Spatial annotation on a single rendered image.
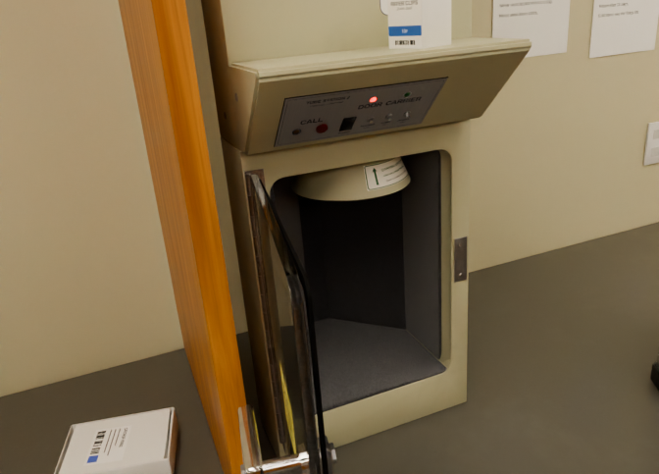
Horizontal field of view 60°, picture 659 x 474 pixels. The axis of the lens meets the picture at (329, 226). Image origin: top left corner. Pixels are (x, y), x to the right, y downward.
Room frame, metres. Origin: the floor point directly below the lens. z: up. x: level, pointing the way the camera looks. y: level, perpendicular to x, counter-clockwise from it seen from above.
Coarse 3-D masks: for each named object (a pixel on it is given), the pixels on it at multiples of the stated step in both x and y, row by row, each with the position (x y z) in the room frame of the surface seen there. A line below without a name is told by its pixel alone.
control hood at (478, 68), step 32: (256, 64) 0.61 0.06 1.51; (288, 64) 0.58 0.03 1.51; (320, 64) 0.57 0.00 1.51; (352, 64) 0.58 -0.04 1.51; (384, 64) 0.60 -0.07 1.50; (416, 64) 0.61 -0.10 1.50; (448, 64) 0.63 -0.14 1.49; (480, 64) 0.65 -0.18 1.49; (512, 64) 0.67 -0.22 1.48; (256, 96) 0.57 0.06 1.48; (288, 96) 0.58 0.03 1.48; (448, 96) 0.68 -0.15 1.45; (480, 96) 0.70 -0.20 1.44; (256, 128) 0.60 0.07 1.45
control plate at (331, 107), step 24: (312, 96) 0.59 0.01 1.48; (336, 96) 0.61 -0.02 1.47; (360, 96) 0.62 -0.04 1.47; (384, 96) 0.63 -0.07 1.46; (432, 96) 0.67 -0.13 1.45; (288, 120) 0.61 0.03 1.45; (312, 120) 0.62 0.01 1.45; (336, 120) 0.64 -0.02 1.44; (360, 120) 0.65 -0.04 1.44; (384, 120) 0.67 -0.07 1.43; (408, 120) 0.69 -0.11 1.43; (288, 144) 0.64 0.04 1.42
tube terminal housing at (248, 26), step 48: (240, 0) 0.66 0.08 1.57; (288, 0) 0.68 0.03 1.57; (336, 0) 0.70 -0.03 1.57; (240, 48) 0.66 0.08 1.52; (288, 48) 0.68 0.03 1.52; (336, 48) 0.70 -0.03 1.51; (336, 144) 0.70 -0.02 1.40; (384, 144) 0.72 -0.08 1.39; (432, 144) 0.75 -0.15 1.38; (240, 192) 0.68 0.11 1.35; (240, 240) 0.72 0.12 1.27; (432, 384) 0.75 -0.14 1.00; (336, 432) 0.69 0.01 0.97
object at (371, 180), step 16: (384, 160) 0.76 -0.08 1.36; (400, 160) 0.79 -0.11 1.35; (304, 176) 0.77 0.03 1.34; (320, 176) 0.75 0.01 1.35; (336, 176) 0.74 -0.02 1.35; (352, 176) 0.74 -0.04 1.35; (368, 176) 0.74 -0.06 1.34; (384, 176) 0.75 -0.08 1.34; (400, 176) 0.77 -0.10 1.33; (304, 192) 0.76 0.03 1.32; (320, 192) 0.74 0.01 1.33; (336, 192) 0.73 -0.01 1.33; (352, 192) 0.73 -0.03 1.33; (368, 192) 0.73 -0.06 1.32; (384, 192) 0.74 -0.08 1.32
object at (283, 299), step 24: (264, 192) 0.55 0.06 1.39; (264, 216) 0.49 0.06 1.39; (264, 240) 0.53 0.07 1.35; (264, 264) 0.57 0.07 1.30; (288, 264) 0.37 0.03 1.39; (288, 288) 0.35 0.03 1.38; (288, 312) 0.37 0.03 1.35; (288, 336) 0.39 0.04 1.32; (288, 360) 0.41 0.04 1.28; (288, 384) 0.44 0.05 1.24; (312, 408) 0.34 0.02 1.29; (288, 432) 0.51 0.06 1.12; (312, 432) 0.34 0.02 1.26; (312, 456) 0.34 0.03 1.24
